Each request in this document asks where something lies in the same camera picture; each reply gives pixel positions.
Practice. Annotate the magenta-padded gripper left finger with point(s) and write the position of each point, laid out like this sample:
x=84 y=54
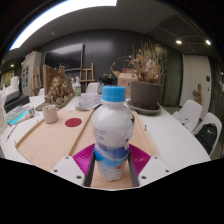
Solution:
x=83 y=158

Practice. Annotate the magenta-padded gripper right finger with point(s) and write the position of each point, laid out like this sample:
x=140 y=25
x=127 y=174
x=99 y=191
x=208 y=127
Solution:
x=140 y=159

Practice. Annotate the blue-capped plastic water bottle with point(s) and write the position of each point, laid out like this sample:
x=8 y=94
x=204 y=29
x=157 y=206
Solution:
x=111 y=133

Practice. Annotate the flat round red coaster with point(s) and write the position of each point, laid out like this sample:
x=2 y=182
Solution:
x=73 y=122

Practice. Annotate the grey plant saucer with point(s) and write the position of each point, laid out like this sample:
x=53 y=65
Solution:
x=143 y=111

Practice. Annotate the white ceramic cup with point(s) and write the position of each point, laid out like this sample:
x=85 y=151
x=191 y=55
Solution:
x=50 y=114

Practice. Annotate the crumpled newspaper sheet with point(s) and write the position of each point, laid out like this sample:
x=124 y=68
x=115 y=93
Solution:
x=87 y=101

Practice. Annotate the dried plant in grey pot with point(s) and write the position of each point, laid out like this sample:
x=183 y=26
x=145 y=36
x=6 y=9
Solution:
x=145 y=95

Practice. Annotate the white chair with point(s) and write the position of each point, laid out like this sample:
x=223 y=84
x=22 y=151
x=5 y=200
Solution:
x=216 y=121
x=92 y=88
x=190 y=111

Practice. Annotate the black backpack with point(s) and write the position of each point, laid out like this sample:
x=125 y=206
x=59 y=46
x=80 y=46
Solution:
x=206 y=137

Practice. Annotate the small glass jar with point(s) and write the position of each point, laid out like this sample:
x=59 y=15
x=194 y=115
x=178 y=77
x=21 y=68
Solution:
x=31 y=111

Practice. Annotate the spray bottle with green label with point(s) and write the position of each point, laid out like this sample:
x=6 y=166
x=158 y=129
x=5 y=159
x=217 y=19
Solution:
x=77 y=88

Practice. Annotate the brown carved sculpture on board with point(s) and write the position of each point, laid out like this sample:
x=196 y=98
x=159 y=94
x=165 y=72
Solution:
x=60 y=90

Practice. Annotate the wooden ruler with red mark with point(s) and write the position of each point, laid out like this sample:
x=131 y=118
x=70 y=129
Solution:
x=11 y=132

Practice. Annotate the colourful purple blue print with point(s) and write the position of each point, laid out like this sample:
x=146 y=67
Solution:
x=18 y=116

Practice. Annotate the brown cardboard box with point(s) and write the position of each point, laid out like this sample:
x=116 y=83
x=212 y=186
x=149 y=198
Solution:
x=124 y=81

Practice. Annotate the small wooden easel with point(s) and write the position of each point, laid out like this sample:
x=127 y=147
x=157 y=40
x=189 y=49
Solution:
x=87 y=75

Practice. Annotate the black flat box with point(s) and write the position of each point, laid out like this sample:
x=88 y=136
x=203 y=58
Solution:
x=18 y=102
x=11 y=96

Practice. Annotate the wooden figure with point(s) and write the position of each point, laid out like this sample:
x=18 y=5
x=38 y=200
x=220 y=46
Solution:
x=197 y=95

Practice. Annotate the tall wooden easel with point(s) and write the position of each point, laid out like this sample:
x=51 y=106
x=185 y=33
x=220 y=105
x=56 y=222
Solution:
x=36 y=80

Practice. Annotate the beige cabinet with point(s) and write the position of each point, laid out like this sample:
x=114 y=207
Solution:
x=30 y=70

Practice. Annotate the recessed ceiling spotlights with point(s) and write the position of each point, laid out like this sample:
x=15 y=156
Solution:
x=179 y=42

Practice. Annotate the long ceiling light strip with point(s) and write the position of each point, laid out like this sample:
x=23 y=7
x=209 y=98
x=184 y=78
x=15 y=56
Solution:
x=56 y=11

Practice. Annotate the dark wall screen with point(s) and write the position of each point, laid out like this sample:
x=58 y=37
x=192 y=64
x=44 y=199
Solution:
x=64 y=57

